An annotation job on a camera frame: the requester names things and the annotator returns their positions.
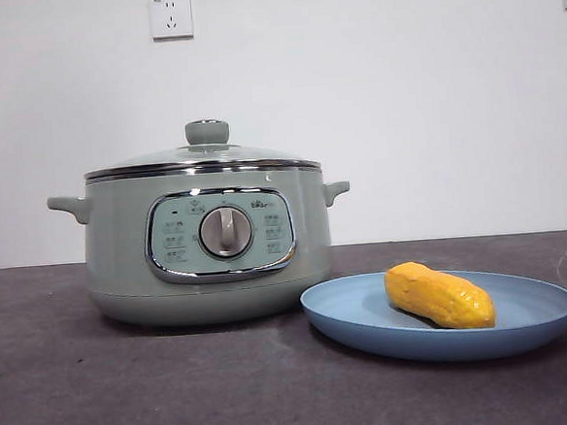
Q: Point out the blue round plate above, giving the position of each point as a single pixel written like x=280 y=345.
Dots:
x=359 y=314

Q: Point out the pale green electric steamer pot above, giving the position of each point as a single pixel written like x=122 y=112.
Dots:
x=121 y=262

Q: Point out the white wall power socket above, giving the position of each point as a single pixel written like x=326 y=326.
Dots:
x=171 y=17

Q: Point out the glass lid with green knob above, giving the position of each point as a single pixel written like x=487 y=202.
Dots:
x=207 y=132

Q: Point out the yellow corn cob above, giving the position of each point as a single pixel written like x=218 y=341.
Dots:
x=440 y=296

